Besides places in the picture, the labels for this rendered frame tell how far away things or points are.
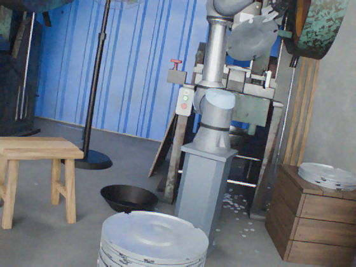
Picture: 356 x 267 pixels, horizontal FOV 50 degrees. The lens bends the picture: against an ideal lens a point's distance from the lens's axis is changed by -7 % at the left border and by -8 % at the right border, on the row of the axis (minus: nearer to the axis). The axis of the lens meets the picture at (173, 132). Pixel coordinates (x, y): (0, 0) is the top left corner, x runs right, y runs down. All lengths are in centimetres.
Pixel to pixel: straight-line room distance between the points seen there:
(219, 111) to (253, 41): 63
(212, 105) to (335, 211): 72
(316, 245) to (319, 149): 196
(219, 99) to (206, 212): 44
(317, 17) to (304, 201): 92
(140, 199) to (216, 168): 70
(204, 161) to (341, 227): 71
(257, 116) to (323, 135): 161
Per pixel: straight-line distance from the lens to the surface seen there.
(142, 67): 358
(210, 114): 156
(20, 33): 302
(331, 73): 367
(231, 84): 221
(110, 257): 106
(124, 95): 360
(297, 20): 269
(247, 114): 217
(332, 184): 184
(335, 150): 377
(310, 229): 182
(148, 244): 105
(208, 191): 158
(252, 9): 233
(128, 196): 217
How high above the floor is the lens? 79
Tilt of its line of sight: 11 degrees down
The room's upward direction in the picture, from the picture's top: 10 degrees clockwise
